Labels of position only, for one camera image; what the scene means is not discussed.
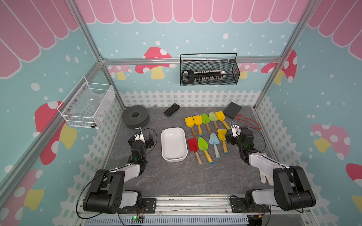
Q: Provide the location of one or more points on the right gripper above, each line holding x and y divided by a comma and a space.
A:
229, 136

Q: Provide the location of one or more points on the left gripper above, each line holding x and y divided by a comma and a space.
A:
150, 142

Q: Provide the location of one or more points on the light blue shovel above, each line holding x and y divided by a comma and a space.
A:
214, 141

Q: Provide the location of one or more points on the light green shovel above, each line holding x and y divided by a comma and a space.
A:
212, 116

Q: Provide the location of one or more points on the white plastic storage box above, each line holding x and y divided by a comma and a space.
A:
173, 145

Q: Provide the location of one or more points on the green shovel wooden handle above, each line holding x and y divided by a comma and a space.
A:
206, 121

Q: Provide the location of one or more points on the yellow shovel blue tip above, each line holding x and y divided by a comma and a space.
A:
198, 121

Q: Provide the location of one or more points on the red shovel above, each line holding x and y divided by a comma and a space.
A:
193, 146

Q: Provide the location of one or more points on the yellow shovel wooden handle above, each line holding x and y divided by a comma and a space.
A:
190, 123

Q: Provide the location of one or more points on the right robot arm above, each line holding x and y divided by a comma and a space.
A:
291, 188

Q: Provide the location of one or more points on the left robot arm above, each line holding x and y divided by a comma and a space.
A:
105, 193

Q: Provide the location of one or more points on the black flat box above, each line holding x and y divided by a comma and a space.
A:
232, 110

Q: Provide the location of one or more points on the dark grey foam roll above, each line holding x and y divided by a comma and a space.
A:
136, 117

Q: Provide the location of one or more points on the white work glove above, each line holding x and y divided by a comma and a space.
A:
265, 178

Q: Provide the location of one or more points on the black ribbed bar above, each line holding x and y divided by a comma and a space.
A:
171, 110

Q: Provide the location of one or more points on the small green circuit board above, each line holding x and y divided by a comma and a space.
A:
137, 220

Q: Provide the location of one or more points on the black socket bit holder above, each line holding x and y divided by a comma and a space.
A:
189, 77

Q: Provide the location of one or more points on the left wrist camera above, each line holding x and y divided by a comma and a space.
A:
139, 135

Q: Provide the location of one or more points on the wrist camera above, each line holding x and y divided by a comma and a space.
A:
236, 130
139, 135

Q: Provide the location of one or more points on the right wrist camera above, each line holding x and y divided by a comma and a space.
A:
236, 130

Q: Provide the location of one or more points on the white wire wall basket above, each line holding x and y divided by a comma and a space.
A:
87, 105

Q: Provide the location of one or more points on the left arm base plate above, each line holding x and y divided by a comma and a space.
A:
147, 205

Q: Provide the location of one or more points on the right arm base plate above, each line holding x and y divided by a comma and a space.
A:
240, 204

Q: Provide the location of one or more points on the black mesh wall basket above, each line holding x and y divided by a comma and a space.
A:
209, 69

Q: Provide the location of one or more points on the grey slotted cable duct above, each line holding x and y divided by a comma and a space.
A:
171, 220

